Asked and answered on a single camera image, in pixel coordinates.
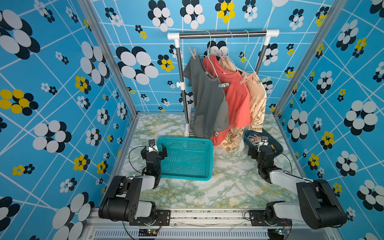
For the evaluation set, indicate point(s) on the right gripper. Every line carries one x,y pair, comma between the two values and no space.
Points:
254,153

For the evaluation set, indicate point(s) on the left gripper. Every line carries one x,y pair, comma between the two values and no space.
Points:
162,154

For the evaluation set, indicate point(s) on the beige compass print t-shirt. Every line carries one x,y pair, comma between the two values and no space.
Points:
258,97

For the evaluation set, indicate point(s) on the dark grey garment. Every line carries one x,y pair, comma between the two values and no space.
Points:
211,106

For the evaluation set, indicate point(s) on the mint green clothespin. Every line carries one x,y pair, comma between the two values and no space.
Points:
264,80

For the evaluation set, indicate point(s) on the blue wire hanger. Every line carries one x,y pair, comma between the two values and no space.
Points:
227,58

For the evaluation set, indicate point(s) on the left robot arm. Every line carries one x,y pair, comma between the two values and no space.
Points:
122,201

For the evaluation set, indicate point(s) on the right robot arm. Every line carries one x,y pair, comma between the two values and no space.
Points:
318,206

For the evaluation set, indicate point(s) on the pile of coloured clothespins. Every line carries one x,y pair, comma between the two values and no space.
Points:
254,139

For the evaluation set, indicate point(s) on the dark grey clothespin tray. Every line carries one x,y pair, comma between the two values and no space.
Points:
278,148

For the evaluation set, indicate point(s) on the teal laundry basket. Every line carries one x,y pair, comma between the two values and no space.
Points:
188,158

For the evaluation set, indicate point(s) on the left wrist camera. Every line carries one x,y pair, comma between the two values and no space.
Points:
152,146

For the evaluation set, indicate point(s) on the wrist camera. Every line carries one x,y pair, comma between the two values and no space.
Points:
264,141
152,146

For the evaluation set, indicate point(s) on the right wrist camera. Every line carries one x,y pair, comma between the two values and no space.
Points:
264,141

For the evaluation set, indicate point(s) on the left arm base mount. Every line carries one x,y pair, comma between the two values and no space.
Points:
159,218

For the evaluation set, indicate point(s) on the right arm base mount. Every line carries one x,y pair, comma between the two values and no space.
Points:
258,218

